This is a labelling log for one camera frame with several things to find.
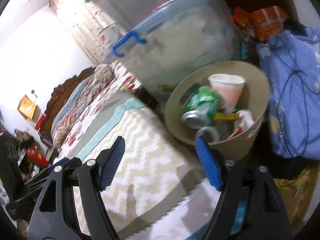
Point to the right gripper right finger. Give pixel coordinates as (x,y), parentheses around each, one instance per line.
(250,205)

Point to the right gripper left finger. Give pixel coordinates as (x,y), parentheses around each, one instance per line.
(54,215)

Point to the red white toothpaste tube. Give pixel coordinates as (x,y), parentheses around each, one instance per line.
(244,120)

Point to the yellow long carton box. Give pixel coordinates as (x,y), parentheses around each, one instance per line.
(221,116)

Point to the green crushed soda can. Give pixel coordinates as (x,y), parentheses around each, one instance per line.
(200,108)

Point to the pink white paper cup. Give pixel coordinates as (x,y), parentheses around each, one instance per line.
(228,86)

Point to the carved wooden headboard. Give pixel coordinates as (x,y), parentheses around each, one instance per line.
(59,97)

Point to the folded floral quilt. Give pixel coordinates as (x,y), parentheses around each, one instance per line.
(82,96)

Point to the floral bed sheet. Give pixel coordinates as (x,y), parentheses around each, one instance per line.
(124,81)

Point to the blue clothes bundle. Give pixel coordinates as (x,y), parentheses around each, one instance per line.
(291,65)

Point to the white enamel mug red star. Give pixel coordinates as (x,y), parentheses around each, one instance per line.
(110,34)

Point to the orange snack bag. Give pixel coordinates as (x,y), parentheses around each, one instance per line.
(259,25)

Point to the leaf pattern curtain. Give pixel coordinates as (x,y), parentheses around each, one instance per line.
(84,21)

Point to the lower storage box blue lid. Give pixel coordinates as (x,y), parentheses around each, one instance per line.
(177,39)

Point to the yellow red wall calendar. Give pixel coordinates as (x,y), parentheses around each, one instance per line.
(27,108)

